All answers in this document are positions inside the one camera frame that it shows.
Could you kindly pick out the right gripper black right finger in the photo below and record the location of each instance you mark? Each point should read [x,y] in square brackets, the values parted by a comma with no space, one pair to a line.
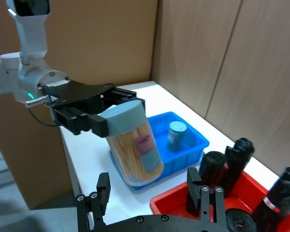
[206,203]

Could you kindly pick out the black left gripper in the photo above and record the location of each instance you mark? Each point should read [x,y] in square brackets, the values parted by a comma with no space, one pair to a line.
[77,94]

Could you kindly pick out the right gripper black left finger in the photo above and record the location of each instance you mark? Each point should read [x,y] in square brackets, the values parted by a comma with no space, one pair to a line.
[102,193]

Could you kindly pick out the clear jar with blue lid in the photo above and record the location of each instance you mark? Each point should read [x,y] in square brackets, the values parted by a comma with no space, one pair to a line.
[133,147]

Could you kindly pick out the black bag roll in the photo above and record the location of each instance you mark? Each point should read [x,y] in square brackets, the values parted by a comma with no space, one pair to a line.
[239,162]
[278,200]
[240,221]
[213,166]

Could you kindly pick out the red plastic bin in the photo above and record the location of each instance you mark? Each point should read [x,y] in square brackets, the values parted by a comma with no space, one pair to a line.
[251,191]

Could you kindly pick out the blue plastic bin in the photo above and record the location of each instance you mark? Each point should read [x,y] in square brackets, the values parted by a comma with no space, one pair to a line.
[183,154]

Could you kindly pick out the brown cardboard panel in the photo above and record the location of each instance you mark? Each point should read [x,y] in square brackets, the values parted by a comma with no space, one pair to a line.
[96,41]

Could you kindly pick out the small jar with blue lid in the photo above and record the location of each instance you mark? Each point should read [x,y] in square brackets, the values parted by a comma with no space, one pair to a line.
[176,136]

